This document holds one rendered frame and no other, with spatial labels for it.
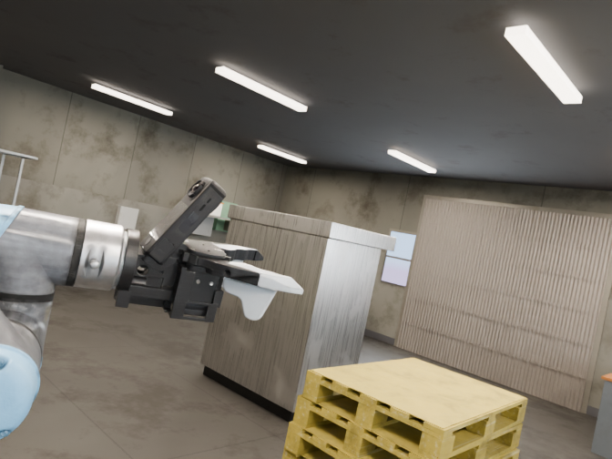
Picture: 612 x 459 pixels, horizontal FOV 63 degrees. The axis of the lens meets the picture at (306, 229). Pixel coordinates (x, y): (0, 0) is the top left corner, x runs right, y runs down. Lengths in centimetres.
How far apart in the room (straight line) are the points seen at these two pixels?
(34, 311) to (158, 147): 909
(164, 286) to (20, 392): 22
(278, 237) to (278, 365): 117
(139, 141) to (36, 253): 891
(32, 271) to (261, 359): 428
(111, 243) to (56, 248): 5
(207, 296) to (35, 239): 19
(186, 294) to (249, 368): 433
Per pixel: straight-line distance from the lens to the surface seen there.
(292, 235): 458
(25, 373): 45
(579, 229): 821
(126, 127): 935
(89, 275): 58
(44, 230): 57
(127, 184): 938
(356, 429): 268
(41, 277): 58
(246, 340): 493
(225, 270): 57
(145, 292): 60
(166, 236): 58
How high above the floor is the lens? 163
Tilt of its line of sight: 1 degrees up
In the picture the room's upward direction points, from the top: 12 degrees clockwise
